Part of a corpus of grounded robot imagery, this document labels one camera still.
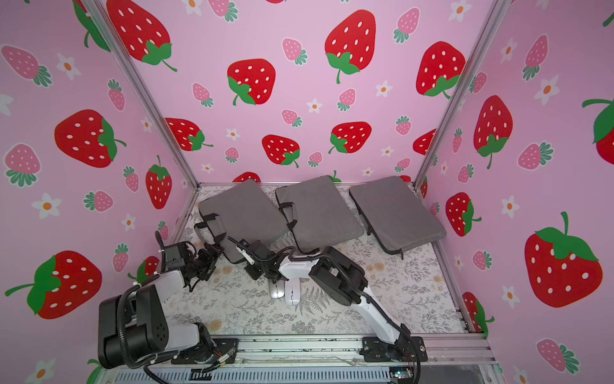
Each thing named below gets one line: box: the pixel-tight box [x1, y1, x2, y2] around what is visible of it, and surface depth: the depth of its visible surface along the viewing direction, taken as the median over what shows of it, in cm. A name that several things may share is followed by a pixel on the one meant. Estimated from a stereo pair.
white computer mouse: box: [284, 277, 301, 307], surface depth 86 cm
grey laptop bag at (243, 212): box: [193, 180, 290, 263], surface depth 106 cm
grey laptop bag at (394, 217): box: [349, 176, 447, 260], surface depth 104 cm
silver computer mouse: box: [268, 280, 286, 300], surface depth 87 cm
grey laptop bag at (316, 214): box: [275, 175, 364, 253], surface depth 106 cm
